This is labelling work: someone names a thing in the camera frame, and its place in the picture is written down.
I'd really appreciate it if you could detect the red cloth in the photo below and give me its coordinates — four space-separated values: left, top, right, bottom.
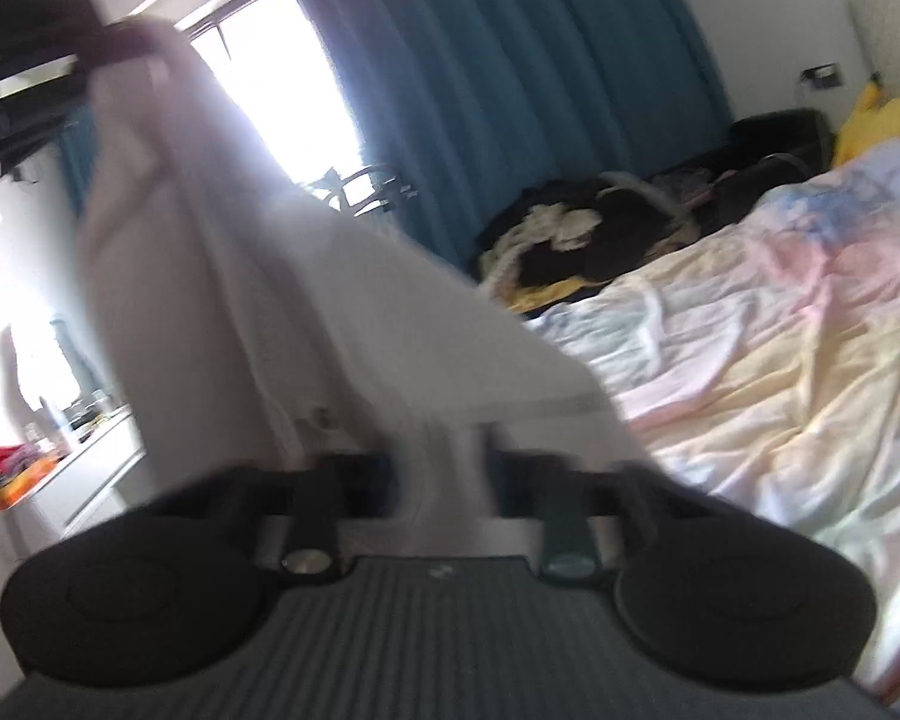
0 445 47 482

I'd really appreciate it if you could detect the blue curtain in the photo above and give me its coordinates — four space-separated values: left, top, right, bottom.
54 0 737 280

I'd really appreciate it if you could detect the yellow plush toy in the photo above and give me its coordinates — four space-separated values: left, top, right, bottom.
831 73 900 167

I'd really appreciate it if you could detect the dark bottle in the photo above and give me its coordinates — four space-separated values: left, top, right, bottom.
48 315 97 410

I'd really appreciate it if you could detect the white shirt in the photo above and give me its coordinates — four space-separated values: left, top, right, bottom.
75 15 653 541

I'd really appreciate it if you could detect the white padded headboard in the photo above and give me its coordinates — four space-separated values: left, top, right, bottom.
847 0 900 104

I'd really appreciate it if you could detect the window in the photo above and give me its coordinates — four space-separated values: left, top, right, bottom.
171 0 380 200

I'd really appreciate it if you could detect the yellow cloth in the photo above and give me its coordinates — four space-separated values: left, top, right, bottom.
508 279 612 317

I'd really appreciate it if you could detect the pastel printed blanket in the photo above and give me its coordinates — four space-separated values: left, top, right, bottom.
529 136 900 706

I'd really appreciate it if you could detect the cream knitted cloth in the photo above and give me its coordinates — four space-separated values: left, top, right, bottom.
525 204 605 252

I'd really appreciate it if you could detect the black chair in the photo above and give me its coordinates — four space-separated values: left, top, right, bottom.
304 161 422 220

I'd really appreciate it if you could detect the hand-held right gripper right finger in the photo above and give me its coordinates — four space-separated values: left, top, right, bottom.
486 448 692 580

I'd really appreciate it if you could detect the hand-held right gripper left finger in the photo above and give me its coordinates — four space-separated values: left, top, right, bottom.
156 452 392 584

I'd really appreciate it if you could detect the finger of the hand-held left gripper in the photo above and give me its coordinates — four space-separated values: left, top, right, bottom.
82 19 167 67

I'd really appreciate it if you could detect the white desk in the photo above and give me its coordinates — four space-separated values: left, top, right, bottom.
0 403 152 545

